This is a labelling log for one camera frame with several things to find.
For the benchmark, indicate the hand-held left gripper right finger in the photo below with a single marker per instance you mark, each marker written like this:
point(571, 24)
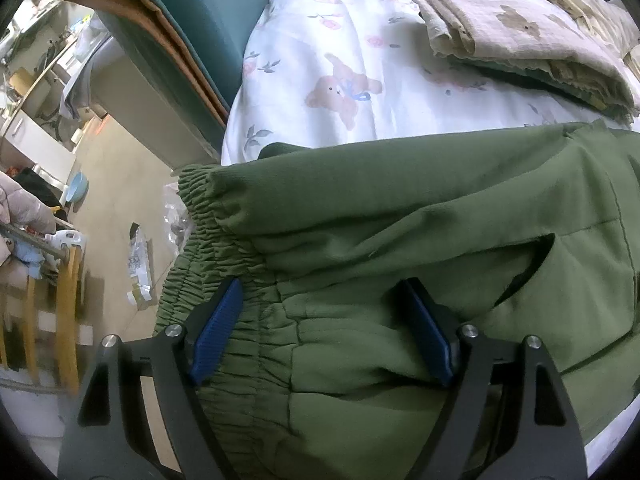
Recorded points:
point(431, 332)

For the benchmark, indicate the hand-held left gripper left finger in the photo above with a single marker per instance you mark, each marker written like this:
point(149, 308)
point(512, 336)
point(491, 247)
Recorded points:
point(216, 332)

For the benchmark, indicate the green pants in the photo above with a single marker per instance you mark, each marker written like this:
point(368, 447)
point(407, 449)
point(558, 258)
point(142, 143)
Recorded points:
point(375, 220)

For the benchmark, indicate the printed packet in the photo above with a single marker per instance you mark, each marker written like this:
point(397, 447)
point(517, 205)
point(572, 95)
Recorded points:
point(141, 265)

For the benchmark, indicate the clear plastic bag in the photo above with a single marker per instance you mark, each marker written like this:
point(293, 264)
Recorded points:
point(176, 215)

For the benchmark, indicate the wooden chair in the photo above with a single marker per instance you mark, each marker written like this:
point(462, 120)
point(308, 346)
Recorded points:
point(67, 320)

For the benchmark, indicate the light blue cloth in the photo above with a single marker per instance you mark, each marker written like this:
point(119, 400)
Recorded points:
point(31, 259)

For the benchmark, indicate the blue bowl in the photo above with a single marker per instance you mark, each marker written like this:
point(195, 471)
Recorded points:
point(76, 189)

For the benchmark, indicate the pink padded jacket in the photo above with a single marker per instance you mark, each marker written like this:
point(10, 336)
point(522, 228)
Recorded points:
point(22, 202)

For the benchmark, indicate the white drawer cabinet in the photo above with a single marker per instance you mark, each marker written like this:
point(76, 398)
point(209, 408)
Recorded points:
point(35, 140)

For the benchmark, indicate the white floral bed sheet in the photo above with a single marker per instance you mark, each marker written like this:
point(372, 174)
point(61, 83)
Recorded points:
point(325, 35)

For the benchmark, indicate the folded beige bear-print blanket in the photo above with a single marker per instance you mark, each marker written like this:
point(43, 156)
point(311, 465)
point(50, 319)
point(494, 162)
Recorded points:
point(500, 15)

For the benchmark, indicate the orange cloth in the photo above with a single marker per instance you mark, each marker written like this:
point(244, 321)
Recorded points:
point(145, 15)

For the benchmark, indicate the crumpled cream quilt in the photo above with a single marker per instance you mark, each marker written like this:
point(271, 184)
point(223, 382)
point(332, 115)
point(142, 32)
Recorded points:
point(600, 15)

